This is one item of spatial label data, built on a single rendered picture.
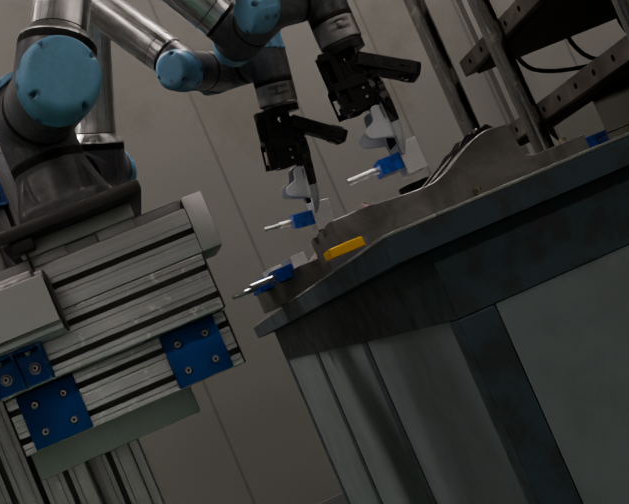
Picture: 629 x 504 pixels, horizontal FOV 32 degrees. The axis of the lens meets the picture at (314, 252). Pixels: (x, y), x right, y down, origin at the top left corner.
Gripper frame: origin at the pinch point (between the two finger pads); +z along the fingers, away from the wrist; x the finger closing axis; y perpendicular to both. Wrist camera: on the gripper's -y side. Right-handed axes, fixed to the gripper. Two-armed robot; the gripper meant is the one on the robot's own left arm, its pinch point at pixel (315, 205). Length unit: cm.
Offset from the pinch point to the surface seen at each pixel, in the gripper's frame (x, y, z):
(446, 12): -247, -120, -62
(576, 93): -45, -77, -10
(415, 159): 31.0, -12.8, -3.9
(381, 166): 30.6, -7.0, -4.1
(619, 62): -19, -77, -14
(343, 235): 19.7, -0.1, 6.0
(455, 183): 19.3, -22.3, 2.0
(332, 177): -237, -52, -6
